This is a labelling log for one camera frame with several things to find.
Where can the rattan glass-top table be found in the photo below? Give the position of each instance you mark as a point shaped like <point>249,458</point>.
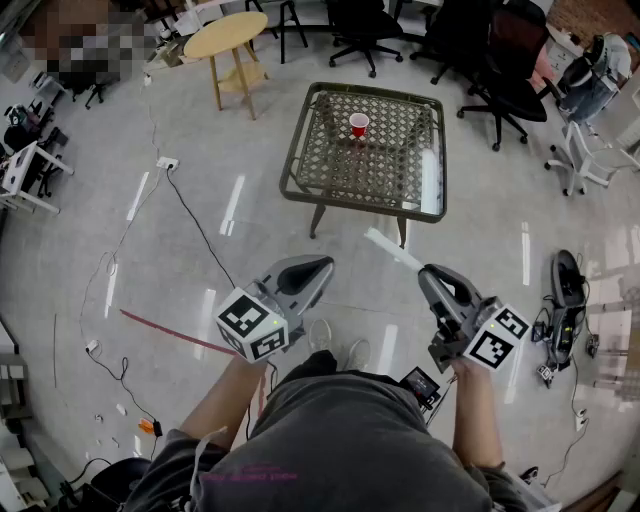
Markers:
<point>365,165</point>

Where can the white wall plug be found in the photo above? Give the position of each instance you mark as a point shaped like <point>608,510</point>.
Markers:
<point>580,421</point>

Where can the black office chair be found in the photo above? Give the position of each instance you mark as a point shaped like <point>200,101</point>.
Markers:
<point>450,35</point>
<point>362,25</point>

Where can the small white plug adapter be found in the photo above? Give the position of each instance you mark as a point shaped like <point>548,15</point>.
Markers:
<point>91,346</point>

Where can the small black display screen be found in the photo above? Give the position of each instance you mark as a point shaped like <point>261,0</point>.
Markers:
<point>421,384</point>

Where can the grey metal cabinet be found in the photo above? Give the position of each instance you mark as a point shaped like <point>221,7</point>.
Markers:
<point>12,385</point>

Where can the spare grey gripper device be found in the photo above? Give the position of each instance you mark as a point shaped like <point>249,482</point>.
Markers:
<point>567,280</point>

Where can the person's left white shoe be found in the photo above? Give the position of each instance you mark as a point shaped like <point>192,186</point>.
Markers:
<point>320,334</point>

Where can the white rolling chair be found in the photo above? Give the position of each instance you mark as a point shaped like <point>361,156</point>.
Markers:
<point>580,160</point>

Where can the red cup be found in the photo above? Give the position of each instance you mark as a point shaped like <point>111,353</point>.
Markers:
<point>359,129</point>

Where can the white shelf cabinet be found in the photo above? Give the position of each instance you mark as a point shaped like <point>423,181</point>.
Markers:
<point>562,52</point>

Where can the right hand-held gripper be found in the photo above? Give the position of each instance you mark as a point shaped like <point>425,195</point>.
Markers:
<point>495,337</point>

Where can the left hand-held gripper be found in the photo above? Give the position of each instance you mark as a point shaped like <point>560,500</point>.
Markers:
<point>250,325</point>

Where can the person's right forearm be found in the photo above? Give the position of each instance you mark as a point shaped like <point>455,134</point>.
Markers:
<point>475,415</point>

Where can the person's black trousers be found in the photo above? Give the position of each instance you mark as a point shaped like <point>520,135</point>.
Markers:
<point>310,365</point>

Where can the person's left forearm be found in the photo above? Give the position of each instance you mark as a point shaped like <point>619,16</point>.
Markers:
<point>220,400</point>

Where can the black chair with red back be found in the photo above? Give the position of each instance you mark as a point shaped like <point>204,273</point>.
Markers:
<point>515,85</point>

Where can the white power strip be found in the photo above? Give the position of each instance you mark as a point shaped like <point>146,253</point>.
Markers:
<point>167,163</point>

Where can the round wooden side table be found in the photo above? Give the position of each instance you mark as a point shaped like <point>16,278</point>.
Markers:
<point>225,32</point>

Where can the person's white shoe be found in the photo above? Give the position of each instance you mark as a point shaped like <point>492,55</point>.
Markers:
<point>359,354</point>
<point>320,334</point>

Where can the white desk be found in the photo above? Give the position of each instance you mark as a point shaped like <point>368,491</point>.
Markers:
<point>27,170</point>

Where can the person's grey shirt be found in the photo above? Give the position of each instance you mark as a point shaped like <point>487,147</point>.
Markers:
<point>340,440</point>

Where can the person's right white shoe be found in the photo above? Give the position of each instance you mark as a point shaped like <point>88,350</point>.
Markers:
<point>359,354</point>

